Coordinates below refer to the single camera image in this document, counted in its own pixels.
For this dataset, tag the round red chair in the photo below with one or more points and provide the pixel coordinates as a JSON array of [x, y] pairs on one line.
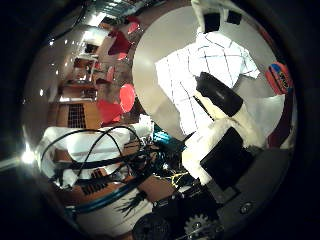
[[127, 97]]

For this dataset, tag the white checked cloth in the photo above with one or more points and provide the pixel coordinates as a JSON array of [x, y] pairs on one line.
[[186, 83]]

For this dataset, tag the dark red chair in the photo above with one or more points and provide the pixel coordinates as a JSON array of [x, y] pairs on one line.
[[119, 44]]

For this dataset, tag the wooden cabinet with grille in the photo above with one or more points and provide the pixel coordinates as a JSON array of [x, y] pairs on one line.
[[75, 115]]

